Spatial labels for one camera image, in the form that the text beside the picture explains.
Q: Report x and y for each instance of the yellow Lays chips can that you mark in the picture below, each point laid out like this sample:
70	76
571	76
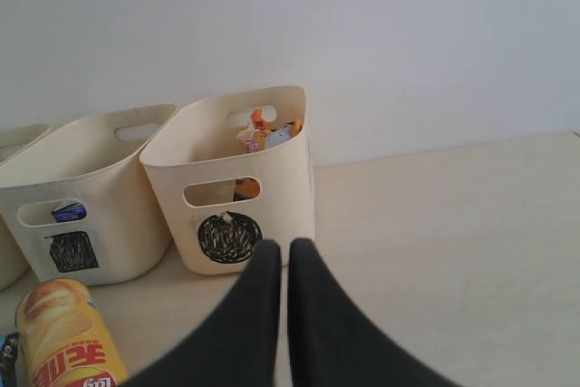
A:
64	339

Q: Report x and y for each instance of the cream bin with square mark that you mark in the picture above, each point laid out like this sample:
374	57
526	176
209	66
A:
124	234

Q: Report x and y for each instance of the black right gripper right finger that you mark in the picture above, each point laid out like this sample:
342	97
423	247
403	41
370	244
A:
332	342

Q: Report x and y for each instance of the cream bin with circle mark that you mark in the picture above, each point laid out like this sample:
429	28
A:
192	165

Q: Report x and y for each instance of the orange snack bag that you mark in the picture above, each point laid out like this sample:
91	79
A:
257	136

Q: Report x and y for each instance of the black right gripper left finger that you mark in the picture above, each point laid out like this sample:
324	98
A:
236	344

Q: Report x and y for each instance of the blue noodle bag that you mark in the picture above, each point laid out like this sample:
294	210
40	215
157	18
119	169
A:
8	358

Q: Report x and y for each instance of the small blue white box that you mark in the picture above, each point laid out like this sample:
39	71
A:
69	210

